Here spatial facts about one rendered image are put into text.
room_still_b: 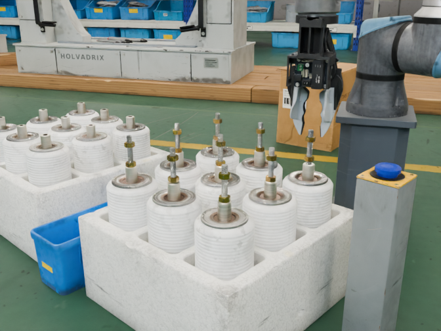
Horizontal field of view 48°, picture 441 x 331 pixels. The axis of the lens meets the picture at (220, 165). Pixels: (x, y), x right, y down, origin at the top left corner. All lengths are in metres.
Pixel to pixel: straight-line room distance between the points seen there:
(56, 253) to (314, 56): 0.62
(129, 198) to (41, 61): 2.55
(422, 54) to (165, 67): 2.00
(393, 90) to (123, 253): 0.74
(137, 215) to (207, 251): 0.20
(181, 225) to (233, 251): 0.12
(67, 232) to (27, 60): 2.40
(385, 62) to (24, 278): 0.95
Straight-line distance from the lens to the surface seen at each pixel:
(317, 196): 0.93
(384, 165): 0.82
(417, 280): 1.17
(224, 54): 2.84
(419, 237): 1.36
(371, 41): 1.25
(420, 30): 1.19
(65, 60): 3.30
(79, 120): 1.47
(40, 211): 1.14
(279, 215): 0.83
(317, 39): 0.86
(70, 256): 1.06
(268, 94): 2.73
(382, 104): 1.25
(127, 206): 0.92
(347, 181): 1.30
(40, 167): 1.17
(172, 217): 0.83
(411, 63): 1.21
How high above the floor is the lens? 0.59
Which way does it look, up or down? 20 degrees down
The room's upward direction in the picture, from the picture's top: straight up
